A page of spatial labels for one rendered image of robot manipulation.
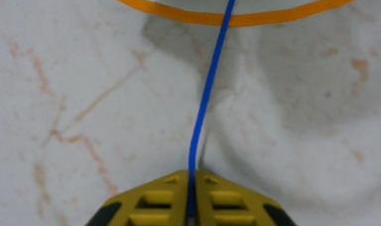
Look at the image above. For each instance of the blue wire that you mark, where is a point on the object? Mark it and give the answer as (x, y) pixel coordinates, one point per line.
(204, 100)

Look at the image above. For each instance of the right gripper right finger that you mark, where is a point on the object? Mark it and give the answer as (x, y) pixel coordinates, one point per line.
(220, 202)

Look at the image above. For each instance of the orange painted ring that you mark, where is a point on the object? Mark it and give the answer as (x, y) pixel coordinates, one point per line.
(253, 20)

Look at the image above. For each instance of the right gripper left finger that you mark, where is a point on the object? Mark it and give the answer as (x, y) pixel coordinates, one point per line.
(161, 202)

